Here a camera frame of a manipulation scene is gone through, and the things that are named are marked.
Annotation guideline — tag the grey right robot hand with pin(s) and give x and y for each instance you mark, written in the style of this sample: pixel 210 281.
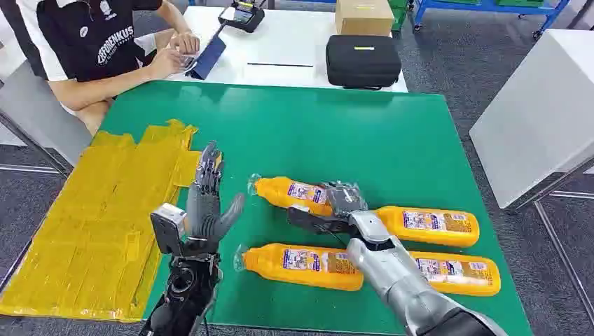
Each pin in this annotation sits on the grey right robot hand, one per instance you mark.
pixel 345 199

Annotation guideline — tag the person's right hand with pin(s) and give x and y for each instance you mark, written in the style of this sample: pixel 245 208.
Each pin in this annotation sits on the person's right hand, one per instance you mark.
pixel 166 62

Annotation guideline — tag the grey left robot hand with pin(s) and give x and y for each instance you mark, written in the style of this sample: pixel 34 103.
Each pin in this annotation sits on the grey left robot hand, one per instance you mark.
pixel 204 218

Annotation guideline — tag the person's left hand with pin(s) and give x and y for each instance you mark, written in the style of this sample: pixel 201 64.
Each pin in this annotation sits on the person's left hand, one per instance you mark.
pixel 185 42

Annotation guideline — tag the phone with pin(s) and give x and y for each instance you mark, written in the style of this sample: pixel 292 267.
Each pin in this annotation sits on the phone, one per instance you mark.
pixel 189 61

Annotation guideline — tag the orange drink bottle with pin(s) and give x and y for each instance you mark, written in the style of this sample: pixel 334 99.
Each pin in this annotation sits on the orange drink bottle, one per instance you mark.
pixel 278 192
pixel 390 222
pixel 464 285
pixel 269 269

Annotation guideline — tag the dark blue tablet cover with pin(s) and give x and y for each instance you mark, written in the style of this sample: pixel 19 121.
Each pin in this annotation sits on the dark blue tablet cover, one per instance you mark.
pixel 209 58

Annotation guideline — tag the black handheld controller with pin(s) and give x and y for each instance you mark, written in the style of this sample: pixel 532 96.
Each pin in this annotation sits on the black handheld controller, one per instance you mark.
pixel 243 18

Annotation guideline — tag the green table mat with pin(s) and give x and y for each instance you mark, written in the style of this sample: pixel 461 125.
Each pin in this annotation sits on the green table mat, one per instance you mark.
pixel 301 139

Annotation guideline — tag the person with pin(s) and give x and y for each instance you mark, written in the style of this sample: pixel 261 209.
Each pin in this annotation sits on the person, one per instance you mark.
pixel 93 46

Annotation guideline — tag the thin black stick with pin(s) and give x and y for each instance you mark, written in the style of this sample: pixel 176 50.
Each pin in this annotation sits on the thin black stick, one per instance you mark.
pixel 278 64

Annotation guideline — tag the white table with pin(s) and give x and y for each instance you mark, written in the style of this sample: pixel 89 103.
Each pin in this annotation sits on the white table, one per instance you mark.
pixel 287 42

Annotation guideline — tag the black zip case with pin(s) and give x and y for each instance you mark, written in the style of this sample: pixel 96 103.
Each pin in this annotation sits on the black zip case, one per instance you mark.
pixel 362 65

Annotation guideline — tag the grey table with metal legs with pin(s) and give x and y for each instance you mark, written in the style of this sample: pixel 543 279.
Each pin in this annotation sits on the grey table with metal legs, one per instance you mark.
pixel 28 116

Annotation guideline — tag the cardboard box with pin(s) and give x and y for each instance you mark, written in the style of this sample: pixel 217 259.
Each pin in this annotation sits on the cardboard box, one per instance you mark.
pixel 364 18

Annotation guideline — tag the green crate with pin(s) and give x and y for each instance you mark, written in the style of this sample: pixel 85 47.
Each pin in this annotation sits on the green crate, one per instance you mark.
pixel 400 16

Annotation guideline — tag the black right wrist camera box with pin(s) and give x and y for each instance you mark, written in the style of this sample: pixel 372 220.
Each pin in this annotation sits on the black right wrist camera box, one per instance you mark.
pixel 315 222

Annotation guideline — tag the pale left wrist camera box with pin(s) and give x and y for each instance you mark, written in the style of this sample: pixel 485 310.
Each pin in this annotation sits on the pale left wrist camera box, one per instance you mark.
pixel 167 227

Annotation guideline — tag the blue cart frame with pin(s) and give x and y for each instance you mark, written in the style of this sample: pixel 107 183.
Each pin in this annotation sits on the blue cart frame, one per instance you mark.
pixel 487 6

